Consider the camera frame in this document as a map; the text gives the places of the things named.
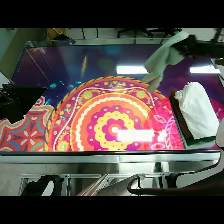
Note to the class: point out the pale green shirt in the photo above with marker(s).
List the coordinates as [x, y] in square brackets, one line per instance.
[163, 60]

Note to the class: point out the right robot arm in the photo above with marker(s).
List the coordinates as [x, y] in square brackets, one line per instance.
[204, 47]

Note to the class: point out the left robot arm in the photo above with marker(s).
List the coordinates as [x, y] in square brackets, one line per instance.
[16, 100]

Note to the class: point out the brown folded garment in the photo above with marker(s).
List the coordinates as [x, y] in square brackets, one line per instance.
[181, 116]

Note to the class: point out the black office chair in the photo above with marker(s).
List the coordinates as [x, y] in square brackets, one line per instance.
[163, 31]
[132, 31]

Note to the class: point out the white folded garment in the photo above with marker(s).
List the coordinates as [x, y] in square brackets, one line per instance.
[198, 110]

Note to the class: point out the dark green folded garment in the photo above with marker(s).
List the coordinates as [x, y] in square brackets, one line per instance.
[200, 141]

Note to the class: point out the silver frame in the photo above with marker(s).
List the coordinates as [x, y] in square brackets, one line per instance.
[100, 160]

